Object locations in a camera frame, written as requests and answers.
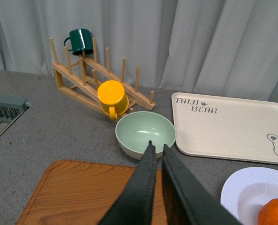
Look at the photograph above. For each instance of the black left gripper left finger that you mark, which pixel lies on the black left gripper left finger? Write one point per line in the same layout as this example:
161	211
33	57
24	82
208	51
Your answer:
134	206

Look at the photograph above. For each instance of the brown wooden tray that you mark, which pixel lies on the brown wooden tray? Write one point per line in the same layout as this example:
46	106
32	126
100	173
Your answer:
75	193

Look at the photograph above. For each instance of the light green bowl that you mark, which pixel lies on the light green bowl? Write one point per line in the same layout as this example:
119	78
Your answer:
135	130

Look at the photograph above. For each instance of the beige bear tray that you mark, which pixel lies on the beige bear tray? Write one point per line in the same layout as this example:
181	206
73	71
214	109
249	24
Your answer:
225	127

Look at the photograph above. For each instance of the yellow mug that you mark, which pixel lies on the yellow mug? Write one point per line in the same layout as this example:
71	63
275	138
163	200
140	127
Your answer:
113	99

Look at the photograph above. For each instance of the white round plate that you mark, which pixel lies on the white round plate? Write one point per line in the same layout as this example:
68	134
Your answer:
247	190

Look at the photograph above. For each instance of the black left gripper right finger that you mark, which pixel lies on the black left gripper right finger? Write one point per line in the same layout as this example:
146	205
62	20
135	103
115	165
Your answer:
186	201

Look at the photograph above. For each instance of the grey-green sink dish rack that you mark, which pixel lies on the grey-green sink dish rack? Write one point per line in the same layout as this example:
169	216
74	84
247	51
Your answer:
11	108

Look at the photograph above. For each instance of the orange fruit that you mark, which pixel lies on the orange fruit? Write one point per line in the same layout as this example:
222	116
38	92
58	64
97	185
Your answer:
268	215

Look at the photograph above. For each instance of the wooden peg drying rack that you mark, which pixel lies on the wooden peg drying rack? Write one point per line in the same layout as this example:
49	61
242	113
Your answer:
79	80

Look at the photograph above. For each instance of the dark green mug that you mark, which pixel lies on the dark green mug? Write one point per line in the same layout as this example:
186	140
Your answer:
81	41

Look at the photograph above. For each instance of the grey curtain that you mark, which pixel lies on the grey curtain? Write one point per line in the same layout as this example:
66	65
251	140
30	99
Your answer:
217	47

